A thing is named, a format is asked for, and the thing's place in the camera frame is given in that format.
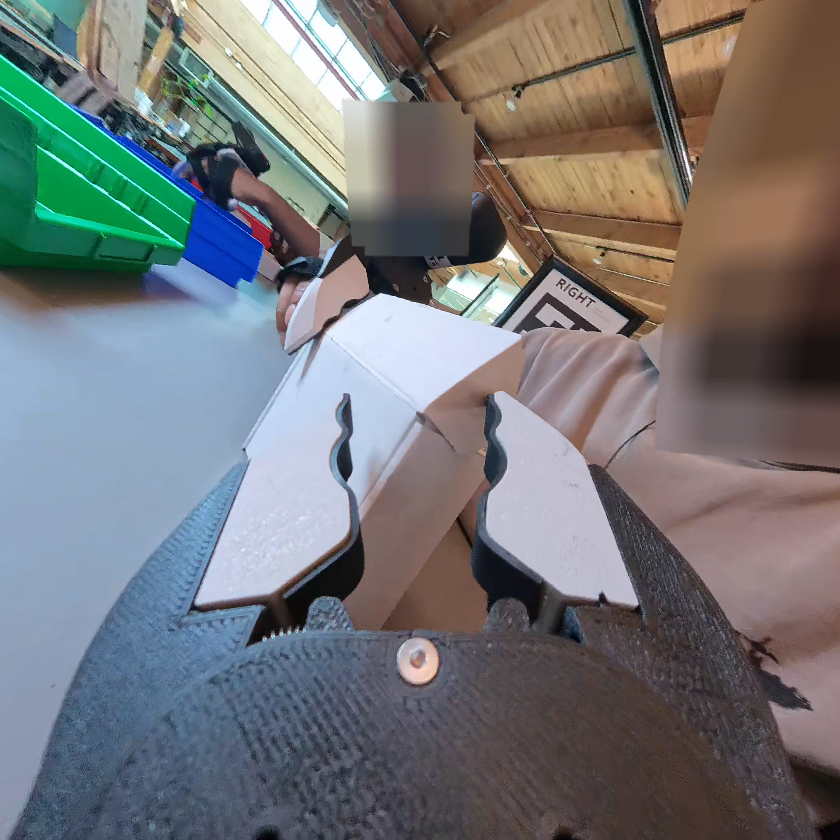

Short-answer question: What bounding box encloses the skylight window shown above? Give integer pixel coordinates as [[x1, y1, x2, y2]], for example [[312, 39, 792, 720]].
[[239, 0, 388, 106]]

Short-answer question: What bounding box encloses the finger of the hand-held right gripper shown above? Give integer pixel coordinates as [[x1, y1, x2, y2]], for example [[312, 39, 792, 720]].
[[283, 252, 372, 356]]

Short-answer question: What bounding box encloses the white cardboard box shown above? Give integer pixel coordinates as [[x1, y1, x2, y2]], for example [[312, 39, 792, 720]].
[[244, 293, 526, 634]]

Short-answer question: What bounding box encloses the person's right hand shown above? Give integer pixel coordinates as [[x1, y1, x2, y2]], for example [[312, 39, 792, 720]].
[[276, 283, 311, 347]]

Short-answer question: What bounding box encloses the red plastic bin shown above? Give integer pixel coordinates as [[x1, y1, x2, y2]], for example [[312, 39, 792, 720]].
[[238, 202, 275, 249]]

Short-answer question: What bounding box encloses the green plastic bin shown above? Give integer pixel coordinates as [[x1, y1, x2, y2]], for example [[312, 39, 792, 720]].
[[0, 56, 198, 270]]

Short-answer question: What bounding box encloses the blue plastic bin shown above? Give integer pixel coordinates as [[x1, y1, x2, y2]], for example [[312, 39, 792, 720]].
[[75, 108, 265, 287]]

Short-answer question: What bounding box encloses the another person's forearm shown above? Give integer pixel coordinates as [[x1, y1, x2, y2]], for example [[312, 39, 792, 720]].
[[226, 174, 324, 265]]

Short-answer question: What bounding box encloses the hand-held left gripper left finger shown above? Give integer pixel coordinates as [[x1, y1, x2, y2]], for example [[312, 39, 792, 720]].
[[194, 392, 366, 611]]

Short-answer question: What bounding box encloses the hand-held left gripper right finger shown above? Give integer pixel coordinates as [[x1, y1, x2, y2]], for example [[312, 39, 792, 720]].
[[472, 391, 640, 632]]

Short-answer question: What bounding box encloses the grey ceiling pipe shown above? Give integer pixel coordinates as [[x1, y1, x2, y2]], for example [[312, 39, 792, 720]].
[[626, 0, 695, 207]]

